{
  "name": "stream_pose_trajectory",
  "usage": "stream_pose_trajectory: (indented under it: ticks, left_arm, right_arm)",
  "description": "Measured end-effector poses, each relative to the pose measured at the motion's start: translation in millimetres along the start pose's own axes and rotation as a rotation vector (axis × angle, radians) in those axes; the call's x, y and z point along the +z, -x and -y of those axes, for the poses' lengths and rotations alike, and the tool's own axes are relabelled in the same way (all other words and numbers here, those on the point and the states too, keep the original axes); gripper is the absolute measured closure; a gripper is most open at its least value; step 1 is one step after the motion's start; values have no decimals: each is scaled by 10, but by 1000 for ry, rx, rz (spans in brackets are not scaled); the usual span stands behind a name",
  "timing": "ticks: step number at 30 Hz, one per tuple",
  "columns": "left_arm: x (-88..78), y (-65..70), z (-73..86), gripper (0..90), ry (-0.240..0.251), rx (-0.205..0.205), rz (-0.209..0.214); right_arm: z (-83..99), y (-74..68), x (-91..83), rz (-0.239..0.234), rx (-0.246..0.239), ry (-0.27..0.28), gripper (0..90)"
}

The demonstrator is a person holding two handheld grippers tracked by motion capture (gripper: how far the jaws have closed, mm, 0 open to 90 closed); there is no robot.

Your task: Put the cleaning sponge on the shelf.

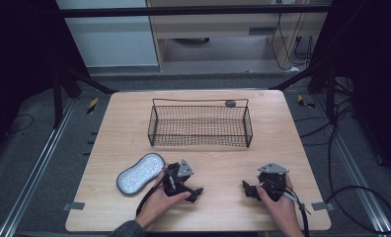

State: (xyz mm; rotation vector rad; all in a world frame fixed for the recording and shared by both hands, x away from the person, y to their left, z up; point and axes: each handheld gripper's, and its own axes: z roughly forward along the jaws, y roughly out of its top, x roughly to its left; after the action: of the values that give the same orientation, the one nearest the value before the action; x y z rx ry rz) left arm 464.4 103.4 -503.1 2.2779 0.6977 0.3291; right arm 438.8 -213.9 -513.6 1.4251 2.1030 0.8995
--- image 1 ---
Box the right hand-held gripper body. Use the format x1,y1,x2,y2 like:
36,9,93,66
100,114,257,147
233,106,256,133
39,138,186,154
256,162,290,202

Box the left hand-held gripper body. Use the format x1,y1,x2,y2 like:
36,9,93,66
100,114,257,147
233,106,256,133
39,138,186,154
162,159,196,198

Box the person's left hand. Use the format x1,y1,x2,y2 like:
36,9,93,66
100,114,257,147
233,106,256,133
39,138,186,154
134,170,193,229

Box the person's right hand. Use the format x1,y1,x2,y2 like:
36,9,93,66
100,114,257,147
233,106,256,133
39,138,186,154
256,173,306,237

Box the grey oval scrubbing pad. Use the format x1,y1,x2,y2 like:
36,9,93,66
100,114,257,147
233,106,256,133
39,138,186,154
116,152,167,198

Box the yellow black striped tape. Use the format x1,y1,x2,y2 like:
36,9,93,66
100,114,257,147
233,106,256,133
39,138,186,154
296,94,317,110
86,96,100,116

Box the black metal stand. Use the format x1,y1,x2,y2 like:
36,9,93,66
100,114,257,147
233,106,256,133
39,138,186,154
270,63,355,119
50,62,119,130

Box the dark curtain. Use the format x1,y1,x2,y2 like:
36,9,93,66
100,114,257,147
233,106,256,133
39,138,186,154
0,0,90,166
310,0,391,186

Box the white cabinet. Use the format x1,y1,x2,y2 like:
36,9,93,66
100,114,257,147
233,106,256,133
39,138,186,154
54,0,160,69

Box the light wooden cabinet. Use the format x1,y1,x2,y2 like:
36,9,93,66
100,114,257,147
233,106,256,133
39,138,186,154
145,0,333,71

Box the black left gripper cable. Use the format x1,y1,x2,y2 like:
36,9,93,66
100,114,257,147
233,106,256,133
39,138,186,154
135,166,170,217

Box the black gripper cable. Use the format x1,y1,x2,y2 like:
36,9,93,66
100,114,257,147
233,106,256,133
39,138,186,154
135,166,170,217
262,179,312,237

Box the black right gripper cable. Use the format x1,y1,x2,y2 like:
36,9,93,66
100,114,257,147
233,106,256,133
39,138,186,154
262,179,312,237

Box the grey metal table bracket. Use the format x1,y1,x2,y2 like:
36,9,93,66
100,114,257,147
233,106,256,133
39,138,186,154
61,201,86,212
310,201,335,212

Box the black wire mesh basket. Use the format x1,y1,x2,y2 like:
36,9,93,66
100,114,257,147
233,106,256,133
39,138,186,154
147,97,254,148

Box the aluminium floor rail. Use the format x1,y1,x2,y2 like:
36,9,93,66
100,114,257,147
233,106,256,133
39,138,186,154
313,94,391,237
0,98,77,237

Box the black floor cable loop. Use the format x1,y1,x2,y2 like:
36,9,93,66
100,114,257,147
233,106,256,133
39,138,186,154
293,98,391,235

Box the black hanging cables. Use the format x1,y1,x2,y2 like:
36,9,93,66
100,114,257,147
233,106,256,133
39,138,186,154
270,12,316,71

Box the thin black floor cable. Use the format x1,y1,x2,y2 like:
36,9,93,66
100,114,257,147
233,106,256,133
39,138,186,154
4,113,36,135

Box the black horizontal frame bar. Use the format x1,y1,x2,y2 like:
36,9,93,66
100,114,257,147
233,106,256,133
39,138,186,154
56,4,334,19

